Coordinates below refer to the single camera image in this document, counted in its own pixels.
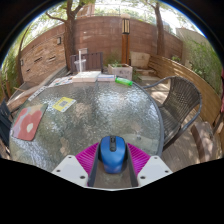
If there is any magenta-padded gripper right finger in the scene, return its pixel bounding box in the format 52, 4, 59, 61
124, 142, 174, 188

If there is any slim tree trunk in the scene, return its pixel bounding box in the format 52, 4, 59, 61
153, 1, 166, 58

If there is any yellow card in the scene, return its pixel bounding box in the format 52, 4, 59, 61
52, 96, 77, 113

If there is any wooden garden lamp post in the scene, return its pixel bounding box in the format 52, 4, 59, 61
120, 13, 132, 65

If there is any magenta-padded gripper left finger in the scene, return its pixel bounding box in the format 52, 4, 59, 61
51, 142, 103, 188

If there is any thick tree trunk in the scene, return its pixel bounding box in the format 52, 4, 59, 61
44, 0, 88, 71

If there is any floral red mouse pad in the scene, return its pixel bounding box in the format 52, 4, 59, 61
10, 102, 49, 142

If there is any white book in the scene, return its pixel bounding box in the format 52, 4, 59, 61
71, 70, 102, 83

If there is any clear plastic cup with straw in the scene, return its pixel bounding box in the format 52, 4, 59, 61
74, 49, 87, 73

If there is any white planter box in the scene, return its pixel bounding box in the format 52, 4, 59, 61
107, 63, 134, 81

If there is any white licence plate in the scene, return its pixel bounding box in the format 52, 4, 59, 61
28, 85, 49, 102

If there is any green bottle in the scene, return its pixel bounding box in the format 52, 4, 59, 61
115, 76, 134, 87

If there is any blue computer mouse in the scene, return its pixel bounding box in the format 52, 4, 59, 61
99, 135, 128, 175

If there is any dark wooden slatted chair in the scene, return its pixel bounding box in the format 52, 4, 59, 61
69, 51, 104, 74

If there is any beige stone block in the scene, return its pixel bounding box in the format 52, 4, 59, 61
130, 51, 152, 70

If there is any thin pink book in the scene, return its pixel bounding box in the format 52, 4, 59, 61
96, 73, 116, 83

